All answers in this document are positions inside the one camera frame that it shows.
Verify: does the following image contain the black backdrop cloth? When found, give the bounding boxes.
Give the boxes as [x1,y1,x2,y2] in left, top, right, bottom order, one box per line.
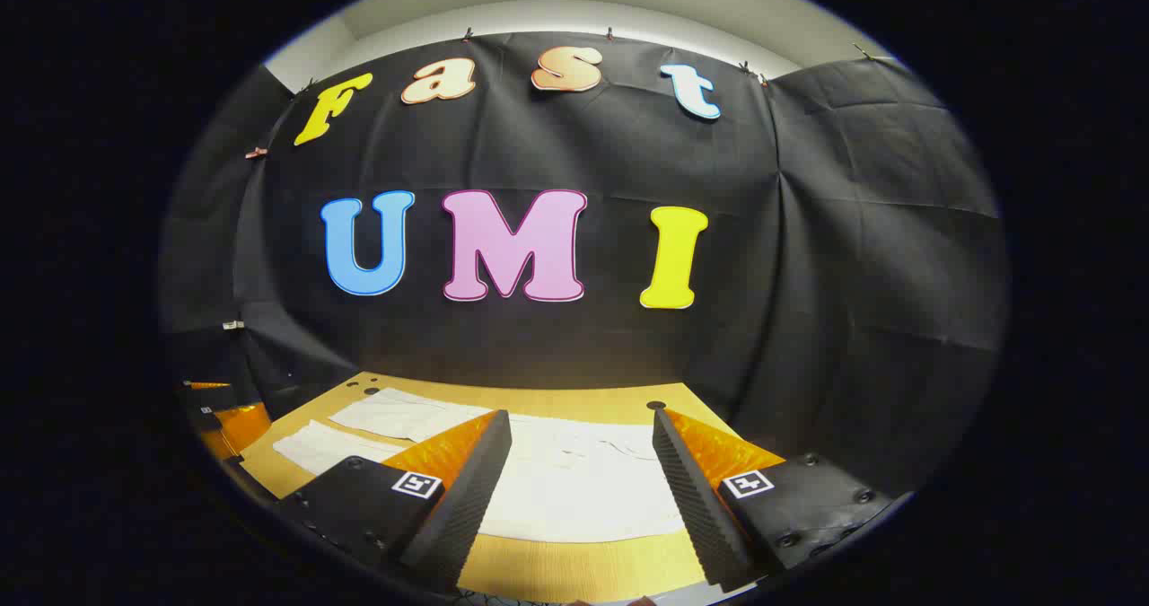
[160,31,1013,499]

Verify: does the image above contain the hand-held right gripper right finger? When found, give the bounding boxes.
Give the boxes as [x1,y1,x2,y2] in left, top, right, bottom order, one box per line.
[652,407,899,593]

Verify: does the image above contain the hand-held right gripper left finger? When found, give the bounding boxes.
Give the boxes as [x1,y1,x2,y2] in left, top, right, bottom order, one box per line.
[274,408,513,593]

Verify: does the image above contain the white jeans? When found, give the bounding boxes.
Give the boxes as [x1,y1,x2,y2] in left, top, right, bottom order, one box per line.
[272,387,688,544]

